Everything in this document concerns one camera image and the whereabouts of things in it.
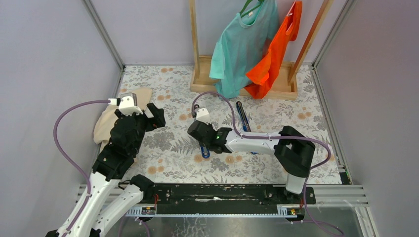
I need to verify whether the blue stapler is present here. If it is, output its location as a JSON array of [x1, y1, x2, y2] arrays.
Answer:
[[193, 104, 211, 159], [235, 100, 259, 155]]

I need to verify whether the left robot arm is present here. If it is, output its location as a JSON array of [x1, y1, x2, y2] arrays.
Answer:
[[46, 103, 166, 237]]

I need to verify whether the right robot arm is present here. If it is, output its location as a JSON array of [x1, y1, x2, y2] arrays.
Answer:
[[187, 121, 316, 203]]

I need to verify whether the beige cloth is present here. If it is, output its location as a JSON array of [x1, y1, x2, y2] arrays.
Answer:
[[93, 87, 153, 151]]

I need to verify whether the floral table mat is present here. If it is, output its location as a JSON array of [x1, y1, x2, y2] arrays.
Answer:
[[120, 65, 331, 184]]

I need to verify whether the orange t-shirt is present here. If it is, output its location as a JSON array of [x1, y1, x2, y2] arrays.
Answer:
[[245, 1, 303, 99]]

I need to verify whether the wooden clothes rack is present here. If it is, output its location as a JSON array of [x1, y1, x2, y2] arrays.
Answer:
[[189, 0, 334, 100]]

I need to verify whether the teal t-shirt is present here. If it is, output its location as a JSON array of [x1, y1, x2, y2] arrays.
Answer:
[[209, 0, 280, 98]]

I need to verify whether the green hanger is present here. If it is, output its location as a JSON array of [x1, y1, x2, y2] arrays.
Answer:
[[239, 0, 264, 17]]

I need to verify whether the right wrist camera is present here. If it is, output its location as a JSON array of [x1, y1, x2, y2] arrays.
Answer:
[[194, 108, 211, 124]]

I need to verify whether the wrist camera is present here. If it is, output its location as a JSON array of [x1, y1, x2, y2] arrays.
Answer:
[[108, 93, 143, 116], [194, 108, 211, 124]]

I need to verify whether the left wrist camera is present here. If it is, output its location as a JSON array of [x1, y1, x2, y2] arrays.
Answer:
[[108, 93, 143, 116]]

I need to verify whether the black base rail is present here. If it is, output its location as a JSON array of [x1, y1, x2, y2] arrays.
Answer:
[[129, 183, 316, 217]]

